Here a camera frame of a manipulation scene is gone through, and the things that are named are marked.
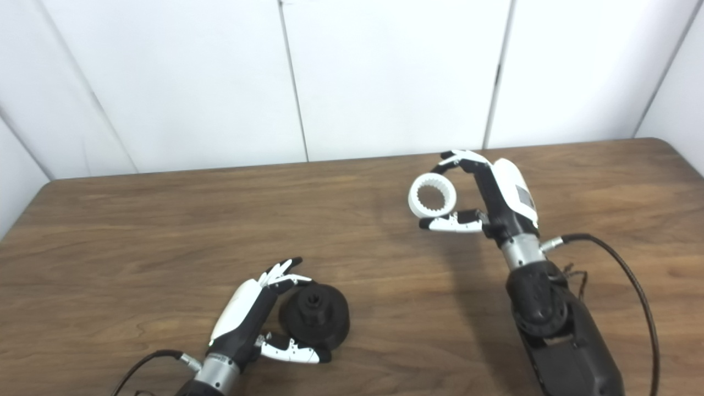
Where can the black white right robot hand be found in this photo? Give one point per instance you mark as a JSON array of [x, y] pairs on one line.
[[506, 203]]

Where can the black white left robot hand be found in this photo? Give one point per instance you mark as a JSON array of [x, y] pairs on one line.
[[242, 319]]

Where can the round black stepped part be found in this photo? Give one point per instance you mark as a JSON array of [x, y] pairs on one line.
[[316, 316]]

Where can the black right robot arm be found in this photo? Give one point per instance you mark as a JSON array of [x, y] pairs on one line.
[[566, 341]]

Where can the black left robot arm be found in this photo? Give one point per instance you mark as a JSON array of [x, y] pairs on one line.
[[217, 377]]

